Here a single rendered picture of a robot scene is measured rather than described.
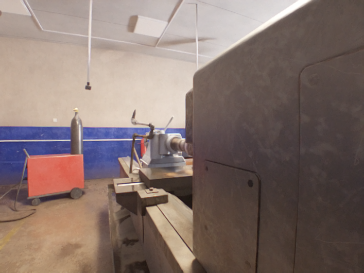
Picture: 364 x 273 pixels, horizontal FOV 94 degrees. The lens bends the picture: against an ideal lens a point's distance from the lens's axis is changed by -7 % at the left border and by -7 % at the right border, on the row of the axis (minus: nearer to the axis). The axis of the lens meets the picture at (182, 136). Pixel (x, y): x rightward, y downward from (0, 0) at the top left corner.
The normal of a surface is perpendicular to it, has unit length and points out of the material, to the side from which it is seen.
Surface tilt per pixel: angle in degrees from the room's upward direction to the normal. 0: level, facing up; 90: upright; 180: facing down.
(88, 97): 90
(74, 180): 90
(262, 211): 90
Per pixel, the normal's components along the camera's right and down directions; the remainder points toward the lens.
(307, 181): -0.92, 0.00
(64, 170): 0.68, 0.01
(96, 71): 0.39, 0.01
